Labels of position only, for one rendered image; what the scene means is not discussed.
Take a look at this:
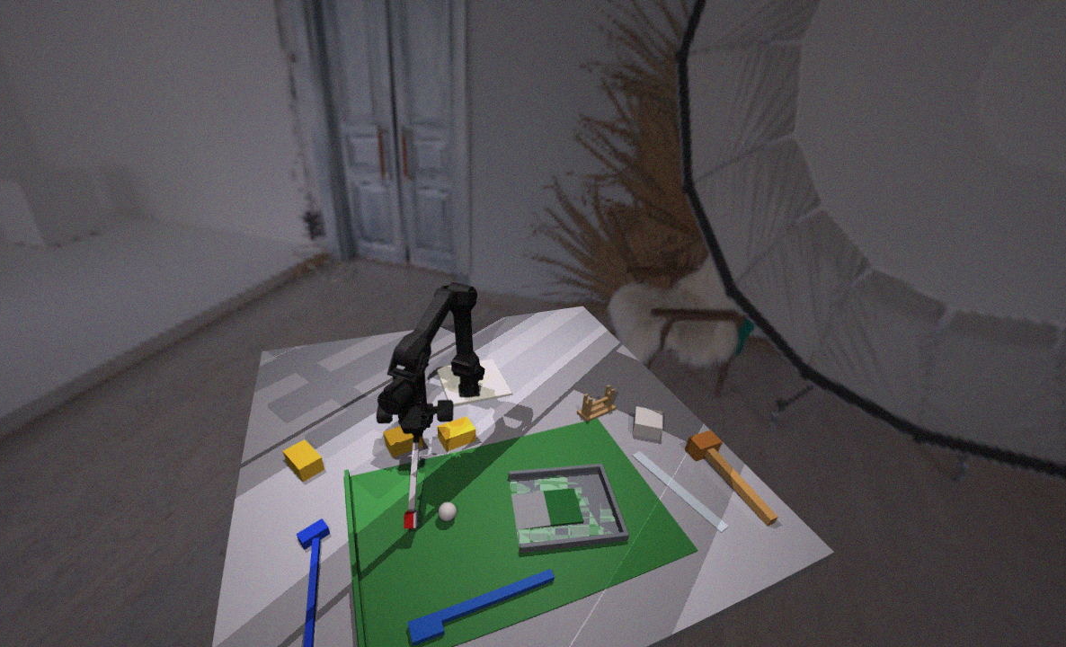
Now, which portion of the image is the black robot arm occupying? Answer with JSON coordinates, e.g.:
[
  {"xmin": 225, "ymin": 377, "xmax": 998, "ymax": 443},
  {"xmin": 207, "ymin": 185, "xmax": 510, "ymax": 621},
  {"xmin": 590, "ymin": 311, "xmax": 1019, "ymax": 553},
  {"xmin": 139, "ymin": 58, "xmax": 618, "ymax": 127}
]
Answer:
[{"xmin": 378, "ymin": 282, "xmax": 484, "ymax": 435}]

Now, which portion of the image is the yellow box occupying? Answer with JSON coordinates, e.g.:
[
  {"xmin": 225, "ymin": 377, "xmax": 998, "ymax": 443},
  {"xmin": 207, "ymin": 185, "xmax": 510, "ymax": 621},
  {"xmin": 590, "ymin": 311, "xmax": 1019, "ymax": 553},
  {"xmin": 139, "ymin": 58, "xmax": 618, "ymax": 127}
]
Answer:
[
  {"xmin": 282, "ymin": 439, "xmax": 324, "ymax": 482},
  {"xmin": 383, "ymin": 426, "xmax": 423, "ymax": 458},
  {"xmin": 438, "ymin": 416, "xmax": 475, "ymax": 452}
]

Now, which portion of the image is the light grey flat bar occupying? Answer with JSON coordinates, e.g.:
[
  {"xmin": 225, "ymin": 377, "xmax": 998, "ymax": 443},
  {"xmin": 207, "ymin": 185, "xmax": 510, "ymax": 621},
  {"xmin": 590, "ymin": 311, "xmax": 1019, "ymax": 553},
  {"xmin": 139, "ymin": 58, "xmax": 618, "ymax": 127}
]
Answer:
[{"xmin": 633, "ymin": 451, "xmax": 729, "ymax": 533}]

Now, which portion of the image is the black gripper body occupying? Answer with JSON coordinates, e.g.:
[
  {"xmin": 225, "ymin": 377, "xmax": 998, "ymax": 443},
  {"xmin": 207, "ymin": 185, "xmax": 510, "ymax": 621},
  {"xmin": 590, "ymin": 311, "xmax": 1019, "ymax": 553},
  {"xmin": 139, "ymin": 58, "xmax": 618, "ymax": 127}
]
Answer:
[{"xmin": 376, "ymin": 389, "xmax": 454, "ymax": 424}]

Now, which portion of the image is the grey ball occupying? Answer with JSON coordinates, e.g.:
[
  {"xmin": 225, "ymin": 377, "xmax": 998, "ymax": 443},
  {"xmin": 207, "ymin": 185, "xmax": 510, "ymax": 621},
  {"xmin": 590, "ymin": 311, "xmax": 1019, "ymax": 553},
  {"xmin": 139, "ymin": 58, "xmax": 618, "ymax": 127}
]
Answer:
[{"xmin": 438, "ymin": 502, "xmax": 457, "ymax": 522}]

